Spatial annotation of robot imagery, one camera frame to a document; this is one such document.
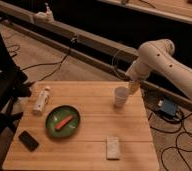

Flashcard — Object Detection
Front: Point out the orange carrot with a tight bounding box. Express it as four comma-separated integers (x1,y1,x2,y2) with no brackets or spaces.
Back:
55,115,73,131

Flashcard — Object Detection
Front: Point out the black phone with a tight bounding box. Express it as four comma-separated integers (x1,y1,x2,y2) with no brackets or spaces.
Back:
19,131,39,151

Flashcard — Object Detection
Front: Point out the metal rail beam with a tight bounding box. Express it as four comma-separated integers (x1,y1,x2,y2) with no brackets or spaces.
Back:
0,1,192,106

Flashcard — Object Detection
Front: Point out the black cables right floor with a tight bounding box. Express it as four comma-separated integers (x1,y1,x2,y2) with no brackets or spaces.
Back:
145,106,192,171

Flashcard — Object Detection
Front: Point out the blue power box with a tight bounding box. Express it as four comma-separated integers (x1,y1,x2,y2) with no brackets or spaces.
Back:
158,99,178,117

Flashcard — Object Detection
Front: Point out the white plastic bottle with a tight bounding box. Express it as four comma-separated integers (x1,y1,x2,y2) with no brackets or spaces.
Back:
32,86,50,115

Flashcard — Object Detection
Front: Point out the white sponge block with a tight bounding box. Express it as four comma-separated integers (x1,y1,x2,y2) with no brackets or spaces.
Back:
106,136,120,160

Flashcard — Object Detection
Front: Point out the black chair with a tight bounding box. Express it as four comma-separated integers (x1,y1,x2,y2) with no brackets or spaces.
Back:
0,13,32,148

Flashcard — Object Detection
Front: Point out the wooden table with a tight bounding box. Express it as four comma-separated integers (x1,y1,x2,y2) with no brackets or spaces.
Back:
3,81,159,171

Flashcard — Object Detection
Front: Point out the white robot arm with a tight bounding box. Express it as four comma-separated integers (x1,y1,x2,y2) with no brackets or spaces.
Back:
126,39,192,100

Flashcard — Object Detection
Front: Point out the white device on rail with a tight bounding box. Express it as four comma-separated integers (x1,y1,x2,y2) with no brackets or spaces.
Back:
34,3,54,22

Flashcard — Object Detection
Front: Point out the black floor cable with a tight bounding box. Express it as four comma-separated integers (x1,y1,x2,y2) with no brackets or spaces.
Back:
5,39,77,84

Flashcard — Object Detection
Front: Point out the green plate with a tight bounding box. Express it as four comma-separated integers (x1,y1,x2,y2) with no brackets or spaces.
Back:
45,105,80,138

